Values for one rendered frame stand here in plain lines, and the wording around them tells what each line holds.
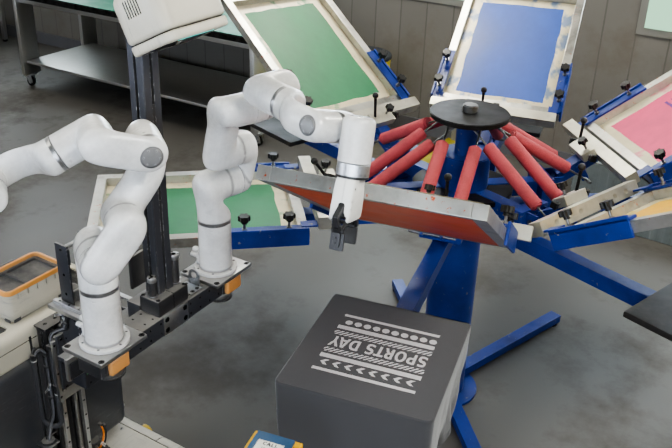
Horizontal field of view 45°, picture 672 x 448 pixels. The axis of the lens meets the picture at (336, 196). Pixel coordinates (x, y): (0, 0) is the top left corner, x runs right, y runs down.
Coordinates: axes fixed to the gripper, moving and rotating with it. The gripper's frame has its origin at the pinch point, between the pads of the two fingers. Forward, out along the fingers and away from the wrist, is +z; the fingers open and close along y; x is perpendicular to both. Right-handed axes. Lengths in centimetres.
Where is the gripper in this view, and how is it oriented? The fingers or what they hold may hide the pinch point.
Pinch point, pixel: (343, 242)
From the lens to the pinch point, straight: 185.0
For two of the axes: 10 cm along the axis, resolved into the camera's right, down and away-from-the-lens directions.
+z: -1.3, 9.8, 1.6
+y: -3.2, 1.1, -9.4
